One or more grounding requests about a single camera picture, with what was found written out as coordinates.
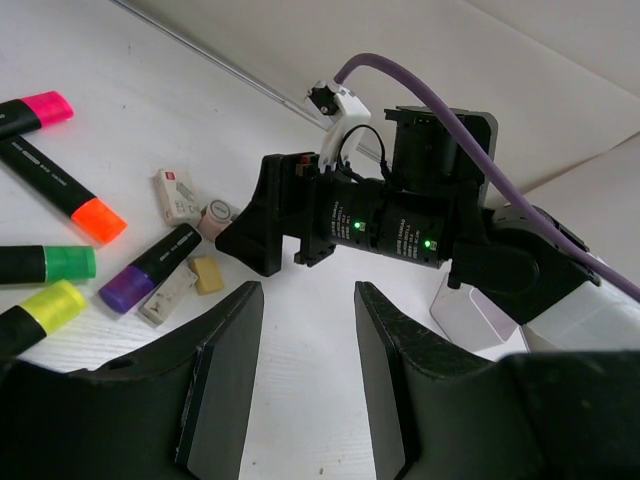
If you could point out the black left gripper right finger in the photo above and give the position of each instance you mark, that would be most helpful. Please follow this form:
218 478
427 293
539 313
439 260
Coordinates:
437 411

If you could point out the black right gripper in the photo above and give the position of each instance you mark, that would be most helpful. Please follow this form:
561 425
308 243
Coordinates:
426 206

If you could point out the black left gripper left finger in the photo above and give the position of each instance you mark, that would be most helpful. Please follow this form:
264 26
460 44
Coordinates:
177 408

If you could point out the yellow eraser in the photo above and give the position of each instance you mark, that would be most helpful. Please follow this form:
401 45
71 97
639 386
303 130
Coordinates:
209 276

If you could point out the boxed white eraser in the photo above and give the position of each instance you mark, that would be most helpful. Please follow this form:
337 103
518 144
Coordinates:
177 197

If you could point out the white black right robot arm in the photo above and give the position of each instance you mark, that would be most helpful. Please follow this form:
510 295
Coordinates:
522 272

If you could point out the pink correction tape roll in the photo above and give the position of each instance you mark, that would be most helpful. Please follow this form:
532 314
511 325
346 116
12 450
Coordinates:
216 217

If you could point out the white divided container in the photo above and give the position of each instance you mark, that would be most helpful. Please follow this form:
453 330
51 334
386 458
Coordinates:
472 321

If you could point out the dirty white eraser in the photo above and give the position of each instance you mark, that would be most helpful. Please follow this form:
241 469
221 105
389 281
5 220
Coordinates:
164 300

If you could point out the purple highlighter marker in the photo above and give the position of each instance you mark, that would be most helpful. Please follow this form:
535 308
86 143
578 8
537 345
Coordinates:
146 272

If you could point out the orange highlighter marker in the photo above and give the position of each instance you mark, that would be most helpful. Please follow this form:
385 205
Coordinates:
63 191

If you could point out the yellow highlighter marker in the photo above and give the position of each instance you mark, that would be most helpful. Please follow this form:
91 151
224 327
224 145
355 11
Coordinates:
32 320

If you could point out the green highlighter marker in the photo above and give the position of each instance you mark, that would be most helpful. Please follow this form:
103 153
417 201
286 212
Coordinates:
37 264

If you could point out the pink highlighter marker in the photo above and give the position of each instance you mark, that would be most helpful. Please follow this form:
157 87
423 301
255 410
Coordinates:
31 113

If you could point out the aluminium table edge rail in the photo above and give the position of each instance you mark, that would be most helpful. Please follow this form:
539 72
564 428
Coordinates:
219 61

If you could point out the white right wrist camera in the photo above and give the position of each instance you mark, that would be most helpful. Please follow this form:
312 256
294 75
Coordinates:
338 110

